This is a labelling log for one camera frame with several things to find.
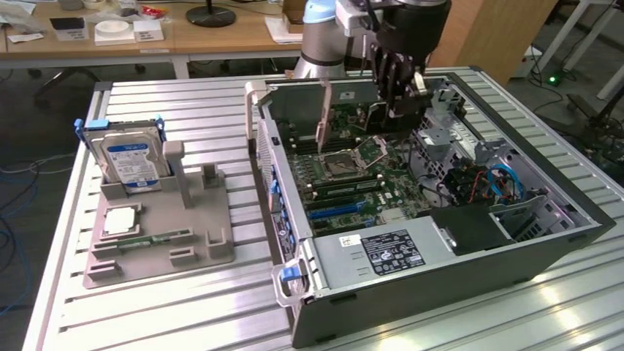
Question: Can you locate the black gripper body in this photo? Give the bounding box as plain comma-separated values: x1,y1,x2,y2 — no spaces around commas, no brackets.
375,0,453,60

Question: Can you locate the graphics card with metal bracket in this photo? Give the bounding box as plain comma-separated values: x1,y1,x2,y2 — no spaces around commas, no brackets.
313,78,421,155

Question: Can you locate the metal socket cover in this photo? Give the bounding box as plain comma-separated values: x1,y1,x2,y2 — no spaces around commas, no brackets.
354,136,391,166

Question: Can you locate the wooden cabinet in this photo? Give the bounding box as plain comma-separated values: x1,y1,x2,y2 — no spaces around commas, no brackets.
426,0,559,86

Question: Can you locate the stack of papers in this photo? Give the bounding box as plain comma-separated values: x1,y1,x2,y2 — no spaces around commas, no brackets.
263,15,303,45

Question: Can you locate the CPU socket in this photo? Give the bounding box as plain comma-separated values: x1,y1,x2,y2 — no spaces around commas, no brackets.
318,151,365,181

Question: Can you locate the green motherboard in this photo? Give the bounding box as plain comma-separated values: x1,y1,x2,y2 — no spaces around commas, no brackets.
285,104,430,239

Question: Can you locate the cardboard box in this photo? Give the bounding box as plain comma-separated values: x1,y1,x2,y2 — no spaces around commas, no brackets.
281,0,309,23

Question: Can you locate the installed green RAM stick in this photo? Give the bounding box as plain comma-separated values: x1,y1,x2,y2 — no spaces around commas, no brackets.
310,178,386,201

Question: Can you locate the blue expansion slot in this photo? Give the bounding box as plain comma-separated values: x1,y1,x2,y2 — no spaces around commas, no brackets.
307,203,367,221

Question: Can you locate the black round lamp base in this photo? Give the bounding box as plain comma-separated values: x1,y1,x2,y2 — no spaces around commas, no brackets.
183,0,238,29

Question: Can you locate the metal disk bay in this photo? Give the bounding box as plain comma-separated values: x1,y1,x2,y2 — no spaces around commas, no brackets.
487,195,562,243

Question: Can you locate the grey power supply unit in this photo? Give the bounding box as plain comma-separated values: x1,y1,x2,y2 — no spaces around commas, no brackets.
310,215,459,290

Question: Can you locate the wooden desk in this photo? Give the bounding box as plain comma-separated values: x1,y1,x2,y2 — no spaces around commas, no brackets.
0,0,306,71

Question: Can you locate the small white labelled box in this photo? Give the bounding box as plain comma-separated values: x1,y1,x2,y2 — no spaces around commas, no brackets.
131,19,162,44

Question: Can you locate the grey plastic parts rack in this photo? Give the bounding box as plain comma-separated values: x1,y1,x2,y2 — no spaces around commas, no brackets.
81,140,238,290

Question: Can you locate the white box with round hole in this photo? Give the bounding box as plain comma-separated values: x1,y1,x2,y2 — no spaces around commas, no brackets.
93,19,135,48

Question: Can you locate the hard disk in blue carrier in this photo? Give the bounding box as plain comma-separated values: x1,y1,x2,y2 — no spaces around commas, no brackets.
71,116,171,195

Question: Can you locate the open black PC case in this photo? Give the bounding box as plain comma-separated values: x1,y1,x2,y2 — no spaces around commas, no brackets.
242,71,618,349

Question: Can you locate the white box with dark inside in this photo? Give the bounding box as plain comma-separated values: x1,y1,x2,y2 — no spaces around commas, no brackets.
47,16,90,42

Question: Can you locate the silver CPU chip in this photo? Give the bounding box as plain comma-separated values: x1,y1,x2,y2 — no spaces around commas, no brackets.
103,208,141,235

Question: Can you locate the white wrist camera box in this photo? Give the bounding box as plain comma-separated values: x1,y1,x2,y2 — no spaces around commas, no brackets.
334,0,379,38

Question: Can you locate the blue data wire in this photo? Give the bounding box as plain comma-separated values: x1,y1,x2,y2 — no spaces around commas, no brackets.
485,163,526,206

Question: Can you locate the white table frame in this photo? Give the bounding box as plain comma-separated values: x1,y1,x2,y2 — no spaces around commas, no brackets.
534,0,624,100

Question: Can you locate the blue floor cable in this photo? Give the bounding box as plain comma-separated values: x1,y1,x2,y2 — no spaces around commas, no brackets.
0,146,74,316

